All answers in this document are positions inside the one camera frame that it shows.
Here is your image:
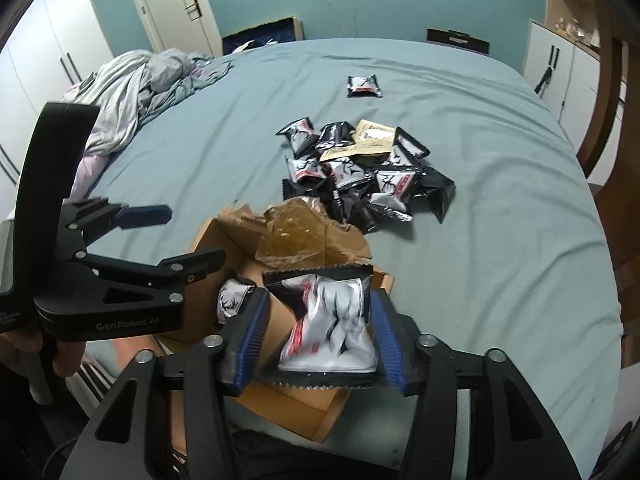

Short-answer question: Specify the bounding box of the beige sachet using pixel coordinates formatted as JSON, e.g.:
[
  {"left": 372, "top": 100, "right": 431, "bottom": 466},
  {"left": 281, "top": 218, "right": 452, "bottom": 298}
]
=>
[
  {"left": 352, "top": 119, "right": 396, "bottom": 144},
  {"left": 319, "top": 139, "right": 393, "bottom": 162}
]

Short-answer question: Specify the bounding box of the lone black white snack packet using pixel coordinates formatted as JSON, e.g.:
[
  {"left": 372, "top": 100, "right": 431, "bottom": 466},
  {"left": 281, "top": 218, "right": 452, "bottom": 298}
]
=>
[{"left": 347, "top": 74, "right": 383, "bottom": 98}]

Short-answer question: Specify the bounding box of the white bedroom door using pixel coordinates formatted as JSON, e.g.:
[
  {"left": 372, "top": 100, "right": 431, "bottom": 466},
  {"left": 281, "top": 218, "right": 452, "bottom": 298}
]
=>
[{"left": 134, "top": 0, "right": 224, "bottom": 58}]

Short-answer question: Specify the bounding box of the person left hand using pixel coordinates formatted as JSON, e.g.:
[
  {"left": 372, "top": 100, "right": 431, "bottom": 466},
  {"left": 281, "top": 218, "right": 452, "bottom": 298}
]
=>
[{"left": 1, "top": 330, "right": 86, "bottom": 377}]

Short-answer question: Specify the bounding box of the open cardboard box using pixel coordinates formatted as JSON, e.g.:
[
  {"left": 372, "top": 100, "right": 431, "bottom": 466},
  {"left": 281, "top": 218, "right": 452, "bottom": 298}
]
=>
[{"left": 159, "top": 204, "right": 396, "bottom": 444}]

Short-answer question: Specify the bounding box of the clear tape wrap on box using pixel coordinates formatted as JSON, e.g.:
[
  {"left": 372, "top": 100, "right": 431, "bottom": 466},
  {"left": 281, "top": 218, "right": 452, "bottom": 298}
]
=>
[{"left": 255, "top": 196, "right": 344, "bottom": 270}]

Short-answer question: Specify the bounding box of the crumpled grey blanket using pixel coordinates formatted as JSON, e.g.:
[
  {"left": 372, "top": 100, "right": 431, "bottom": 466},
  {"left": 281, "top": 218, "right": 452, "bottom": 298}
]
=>
[{"left": 63, "top": 48, "right": 232, "bottom": 202}]

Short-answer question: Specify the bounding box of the snack packet centre pile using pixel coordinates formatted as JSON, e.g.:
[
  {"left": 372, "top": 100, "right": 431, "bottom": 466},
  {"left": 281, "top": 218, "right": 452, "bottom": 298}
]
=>
[{"left": 364, "top": 169, "right": 416, "bottom": 222}]

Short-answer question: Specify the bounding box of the teal bed sheet mattress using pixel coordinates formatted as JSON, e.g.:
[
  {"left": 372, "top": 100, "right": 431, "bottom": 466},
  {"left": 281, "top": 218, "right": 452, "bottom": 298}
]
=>
[{"left": 93, "top": 39, "right": 623, "bottom": 477}]

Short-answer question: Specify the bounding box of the black snack packet right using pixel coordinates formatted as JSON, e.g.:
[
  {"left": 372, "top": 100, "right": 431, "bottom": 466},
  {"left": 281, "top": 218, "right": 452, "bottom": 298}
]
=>
[{"left": 416, "top": 167, "right": 456, "bottom": 223}]

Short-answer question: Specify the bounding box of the snack packet left middle pile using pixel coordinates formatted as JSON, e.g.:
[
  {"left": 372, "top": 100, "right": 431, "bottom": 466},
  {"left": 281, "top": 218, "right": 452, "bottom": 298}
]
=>
[{"left": 285, "top": 157, "right": 328, "bottom": 188}]

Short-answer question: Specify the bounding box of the snack packet far left pile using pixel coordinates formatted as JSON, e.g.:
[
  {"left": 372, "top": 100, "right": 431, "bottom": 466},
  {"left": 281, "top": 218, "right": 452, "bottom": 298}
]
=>
[{"left": 277, "top": 117, "right": 320, "bottom": 158}]

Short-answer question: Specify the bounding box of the white wardrobe left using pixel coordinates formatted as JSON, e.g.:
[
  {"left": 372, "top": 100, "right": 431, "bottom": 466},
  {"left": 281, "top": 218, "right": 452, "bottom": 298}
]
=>
[{"left": 1, "top": 0, "right": 113, "bottom": 218}]

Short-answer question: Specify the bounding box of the snack packet upper right pile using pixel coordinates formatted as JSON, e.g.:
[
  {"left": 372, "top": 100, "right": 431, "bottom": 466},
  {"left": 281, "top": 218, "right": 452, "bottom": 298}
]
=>
[{"left": 388, "top": 127, "right": 431, "bottom": 166}]

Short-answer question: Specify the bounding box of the black snack packet top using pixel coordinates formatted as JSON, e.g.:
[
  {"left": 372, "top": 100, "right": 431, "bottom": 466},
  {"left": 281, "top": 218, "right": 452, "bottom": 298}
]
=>
[{"left": 314, "top": 122, "right": 355, "bottom": 152}]

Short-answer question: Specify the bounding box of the dark storage bin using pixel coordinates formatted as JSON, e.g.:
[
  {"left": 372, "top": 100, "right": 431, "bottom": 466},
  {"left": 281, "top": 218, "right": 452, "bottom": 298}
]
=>
[{"left": 222, "top": 16, "right": 305, "bottom": 55}]

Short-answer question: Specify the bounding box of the wooden chair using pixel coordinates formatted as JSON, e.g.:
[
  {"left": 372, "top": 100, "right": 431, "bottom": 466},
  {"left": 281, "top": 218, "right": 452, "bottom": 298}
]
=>
[{"left": 574, "top": 0, "right": 640, "bottom": 376}]

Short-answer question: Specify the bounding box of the black box beyond bed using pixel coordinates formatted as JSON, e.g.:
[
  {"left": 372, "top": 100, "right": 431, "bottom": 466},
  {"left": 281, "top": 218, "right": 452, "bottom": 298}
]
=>
[{"left": 426, "top": 28, "right": 490, "bottom": 55}]

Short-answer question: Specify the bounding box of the white cabinet right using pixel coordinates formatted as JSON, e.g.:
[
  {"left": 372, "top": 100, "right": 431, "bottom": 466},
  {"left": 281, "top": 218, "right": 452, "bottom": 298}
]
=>
[{"left": 522, "top": 0, "right": 629, "bottom": 187}]

